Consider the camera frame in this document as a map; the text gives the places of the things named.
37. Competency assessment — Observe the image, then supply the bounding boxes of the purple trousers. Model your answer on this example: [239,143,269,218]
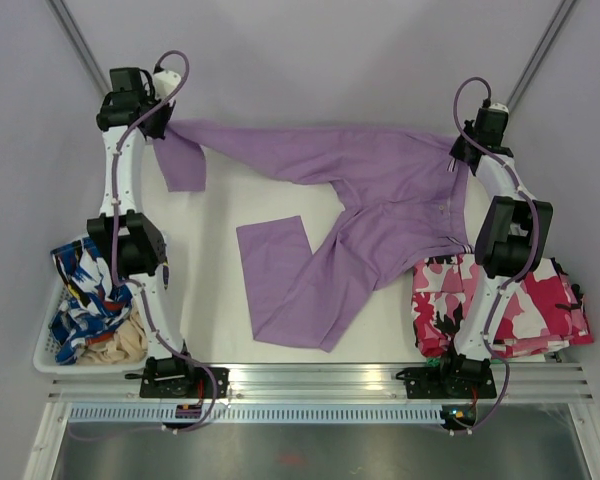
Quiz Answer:
[153,120,469,352]

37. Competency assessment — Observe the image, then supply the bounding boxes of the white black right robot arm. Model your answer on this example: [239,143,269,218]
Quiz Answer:
[435,99,553,398]

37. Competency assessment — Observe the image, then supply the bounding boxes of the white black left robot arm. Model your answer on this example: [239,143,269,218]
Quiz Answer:
[87,67,202,399]

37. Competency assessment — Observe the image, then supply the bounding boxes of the pink camouflage folded trousers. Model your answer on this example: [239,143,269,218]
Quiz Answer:
[411,254,594,358]

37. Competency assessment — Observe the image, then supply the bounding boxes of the blue white patterned garment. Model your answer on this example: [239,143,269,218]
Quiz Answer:
[49,235,171,366]

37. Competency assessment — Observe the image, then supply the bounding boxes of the beige garment in basket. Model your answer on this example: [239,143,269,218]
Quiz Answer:
[76,305,148,365]

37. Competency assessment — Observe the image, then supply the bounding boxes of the white plastic laundry basket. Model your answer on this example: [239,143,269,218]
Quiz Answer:
[33,232,169,375]

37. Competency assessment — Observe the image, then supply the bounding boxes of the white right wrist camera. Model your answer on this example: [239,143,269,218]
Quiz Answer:
[482,99,509,115]

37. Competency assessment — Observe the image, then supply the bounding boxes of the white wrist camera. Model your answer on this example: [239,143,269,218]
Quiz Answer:
[482,99,509,115]
[152,70,182,99]

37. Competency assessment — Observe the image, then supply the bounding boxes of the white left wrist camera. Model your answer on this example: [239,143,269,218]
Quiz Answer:
[152,70,182,99]

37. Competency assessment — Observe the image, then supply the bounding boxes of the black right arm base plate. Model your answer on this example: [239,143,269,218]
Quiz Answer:
[395,366,497,400]

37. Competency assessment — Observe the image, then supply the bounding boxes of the aluminium frame rail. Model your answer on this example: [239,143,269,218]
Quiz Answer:
[47,363,593,404]

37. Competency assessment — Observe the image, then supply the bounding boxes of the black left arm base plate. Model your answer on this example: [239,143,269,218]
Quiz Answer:
[139,367,229,400]

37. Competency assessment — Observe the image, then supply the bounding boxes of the white slotted cable duct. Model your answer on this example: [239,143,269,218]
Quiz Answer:
[69,402,444,425]

